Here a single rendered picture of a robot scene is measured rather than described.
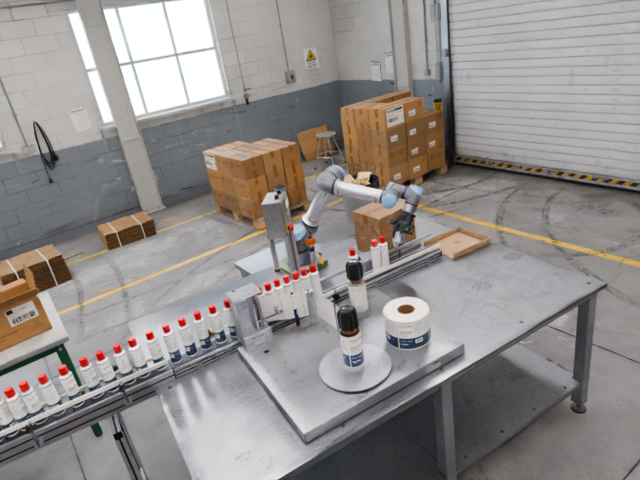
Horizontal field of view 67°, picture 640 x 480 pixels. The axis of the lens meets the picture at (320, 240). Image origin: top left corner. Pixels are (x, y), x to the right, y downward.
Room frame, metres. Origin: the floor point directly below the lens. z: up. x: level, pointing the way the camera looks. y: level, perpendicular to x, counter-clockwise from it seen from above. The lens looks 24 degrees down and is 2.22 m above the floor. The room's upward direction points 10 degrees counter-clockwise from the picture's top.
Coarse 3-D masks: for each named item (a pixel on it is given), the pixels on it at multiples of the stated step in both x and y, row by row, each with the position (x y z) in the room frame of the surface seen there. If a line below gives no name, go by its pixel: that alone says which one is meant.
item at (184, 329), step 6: (180, 318) 1.95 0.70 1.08; (180, 324) 1.94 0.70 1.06; (186, 324) 1.95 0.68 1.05; (180, 330) 1.93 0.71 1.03; (186, 330) 1.93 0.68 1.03; (186, 336) 1.93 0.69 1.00; (186, 342) 1.93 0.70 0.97; (192, 342) 1.94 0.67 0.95; (186, 348) 1.93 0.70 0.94; (192, 348) 1.93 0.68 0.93; (192, 354) 1.93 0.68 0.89
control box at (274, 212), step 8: (272, 192) 2.37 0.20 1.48; (264, 200) 2.27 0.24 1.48; (272, 200) 2.25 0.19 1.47; (280, 200) 2.24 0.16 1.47; (264, 208) 2.22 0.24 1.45; (272, 208) 2.21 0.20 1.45; (280, 208) 2.21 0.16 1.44; (288, 208) 2.34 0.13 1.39; (264, 216) 2.22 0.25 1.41; (272, 216) 2.22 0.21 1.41; (280, 216) 2.21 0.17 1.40; (272, 224) 2.22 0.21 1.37; (280, 224) 2.21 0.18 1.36; (288, 224) 2.26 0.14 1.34; (272, 232) 2.22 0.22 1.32; (280, 232) 2.21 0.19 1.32; (288, 232) 2.22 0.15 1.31
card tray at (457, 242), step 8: (448, 232) 2.85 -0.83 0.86; (456, 232) 2.88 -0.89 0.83; (464, 232) 2.85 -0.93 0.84; (472, 232) 2.78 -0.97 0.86; (432, 240) 2.79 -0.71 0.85; (440, 240) 2.81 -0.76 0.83; (448, 240) 2.79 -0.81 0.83; (456, 240) 2.77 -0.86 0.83; (464, 240) 2.75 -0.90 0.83; (472, 240) 2.73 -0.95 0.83; (480, 240) 2.72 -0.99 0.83; (488, 240) 2.66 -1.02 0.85; (440, 248) 2.70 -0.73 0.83; (448, 248) 2.69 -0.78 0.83; (456, 248) 2.67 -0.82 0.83; (464, 248) 2.65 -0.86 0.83; (472, 248) 2.60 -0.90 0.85; (448, 256) 2.58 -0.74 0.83; (456, 256) 2.54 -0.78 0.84
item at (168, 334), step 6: (168, 324) 1.92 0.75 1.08; (168, 330) 1.91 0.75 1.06; (168, 336) 1.89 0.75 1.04; (174, 336) 1.92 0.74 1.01; (168, 342) 1.89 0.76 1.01; (174, 342) 1.91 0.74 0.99; (168, 348) 1.90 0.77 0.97; (174, 348) 1.90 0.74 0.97; (174, 354) 1.90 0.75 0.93; (180, 354) 1.92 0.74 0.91; (174, 360) 1.89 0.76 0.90; (180, 360) 1.91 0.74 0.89
